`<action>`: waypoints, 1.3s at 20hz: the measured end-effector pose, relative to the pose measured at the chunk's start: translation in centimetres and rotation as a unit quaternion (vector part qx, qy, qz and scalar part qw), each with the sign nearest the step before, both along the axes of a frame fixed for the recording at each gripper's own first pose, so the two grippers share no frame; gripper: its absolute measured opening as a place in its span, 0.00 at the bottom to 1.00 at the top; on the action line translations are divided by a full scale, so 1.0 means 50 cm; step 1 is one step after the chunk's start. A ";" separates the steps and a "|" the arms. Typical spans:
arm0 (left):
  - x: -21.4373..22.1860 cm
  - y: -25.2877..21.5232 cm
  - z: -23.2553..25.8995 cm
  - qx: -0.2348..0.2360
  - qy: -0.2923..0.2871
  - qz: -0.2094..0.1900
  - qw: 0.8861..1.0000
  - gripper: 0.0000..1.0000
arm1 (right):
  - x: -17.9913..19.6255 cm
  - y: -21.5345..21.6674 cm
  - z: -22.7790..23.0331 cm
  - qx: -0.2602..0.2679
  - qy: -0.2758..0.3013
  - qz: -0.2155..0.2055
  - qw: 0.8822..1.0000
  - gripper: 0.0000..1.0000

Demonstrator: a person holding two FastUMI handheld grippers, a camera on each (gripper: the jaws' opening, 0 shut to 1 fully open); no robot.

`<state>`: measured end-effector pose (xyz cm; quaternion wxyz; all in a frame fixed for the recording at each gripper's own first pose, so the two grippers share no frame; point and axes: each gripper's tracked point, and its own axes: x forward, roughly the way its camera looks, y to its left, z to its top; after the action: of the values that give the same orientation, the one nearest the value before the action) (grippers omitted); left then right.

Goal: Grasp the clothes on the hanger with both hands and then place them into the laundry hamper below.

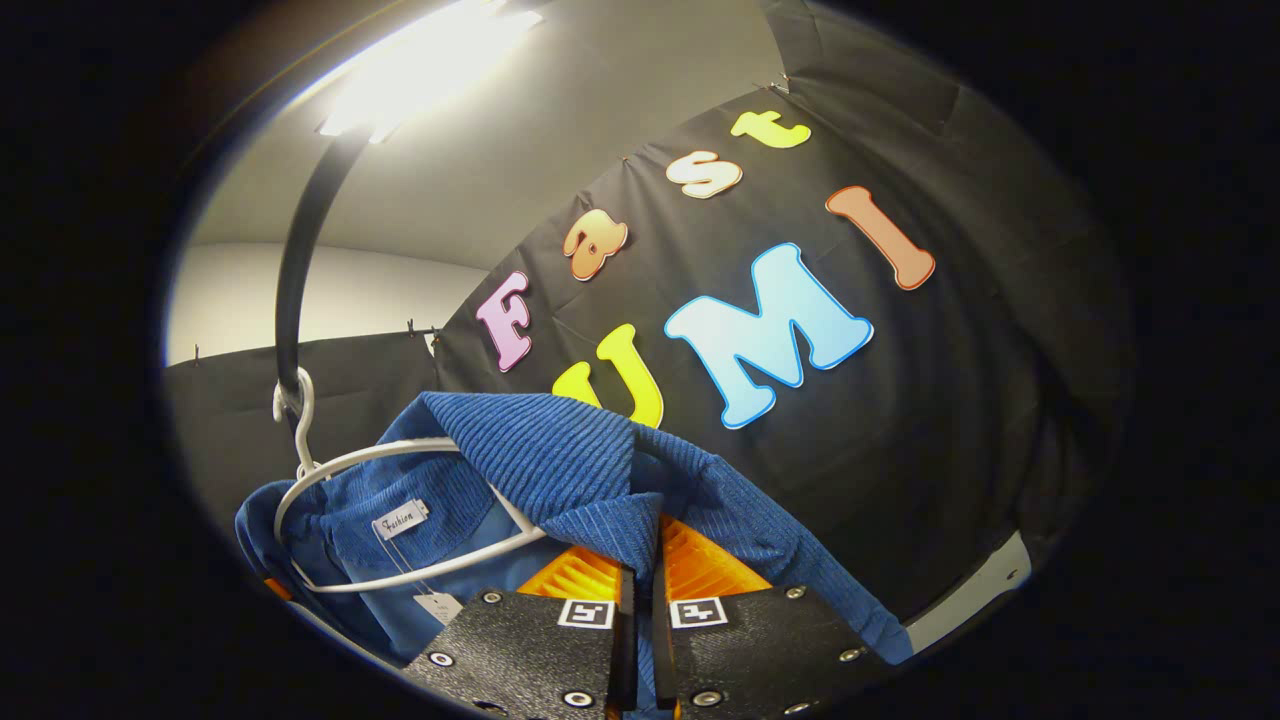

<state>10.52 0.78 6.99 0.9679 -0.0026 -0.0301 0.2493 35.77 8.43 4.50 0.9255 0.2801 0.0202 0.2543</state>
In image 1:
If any black backdrop cloth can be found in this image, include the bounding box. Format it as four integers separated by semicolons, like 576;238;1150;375
165;0;1136;626

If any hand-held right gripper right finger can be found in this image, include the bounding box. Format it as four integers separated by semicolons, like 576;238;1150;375
652;515;896;720

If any white plastic clothes hanger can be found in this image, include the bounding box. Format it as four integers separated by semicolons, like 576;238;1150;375
272;367;549;595

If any blue corduroy jacket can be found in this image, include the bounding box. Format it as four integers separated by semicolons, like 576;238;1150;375
235;390;916;716

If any black metal clothes rack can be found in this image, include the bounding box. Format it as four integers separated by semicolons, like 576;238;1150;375
275;120;376;441

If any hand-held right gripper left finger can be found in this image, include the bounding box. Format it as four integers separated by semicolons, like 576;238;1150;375
400;543;639;720

